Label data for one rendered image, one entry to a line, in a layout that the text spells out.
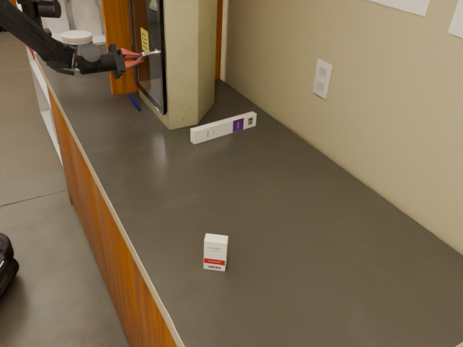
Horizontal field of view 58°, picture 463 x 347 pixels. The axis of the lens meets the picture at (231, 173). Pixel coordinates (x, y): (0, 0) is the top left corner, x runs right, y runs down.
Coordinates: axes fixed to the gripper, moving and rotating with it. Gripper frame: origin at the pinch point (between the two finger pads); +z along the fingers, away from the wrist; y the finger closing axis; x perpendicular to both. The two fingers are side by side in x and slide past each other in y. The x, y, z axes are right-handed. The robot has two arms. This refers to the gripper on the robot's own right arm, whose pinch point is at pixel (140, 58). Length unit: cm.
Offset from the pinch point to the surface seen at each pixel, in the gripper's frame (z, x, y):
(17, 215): -51, 140, -51
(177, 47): 9.0, -11.5, -0.3
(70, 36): -11, 57, 26
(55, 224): -33, 125, -61
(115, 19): 0.0, 19.7, 19.5
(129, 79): 3.6, 32.2, -0.7
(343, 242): 22, -57, -62
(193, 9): 14.7, -17.4, 9.1
